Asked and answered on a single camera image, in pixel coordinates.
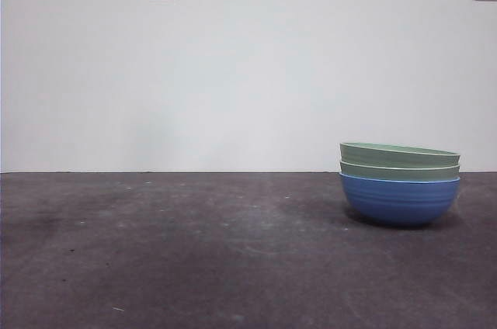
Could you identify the green ribbed bowl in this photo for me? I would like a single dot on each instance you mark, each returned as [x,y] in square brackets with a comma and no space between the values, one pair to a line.
[396,153]
[396,173]

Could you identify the blue ribbed bowl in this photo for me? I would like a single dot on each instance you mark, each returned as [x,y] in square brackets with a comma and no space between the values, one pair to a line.
[400,203]

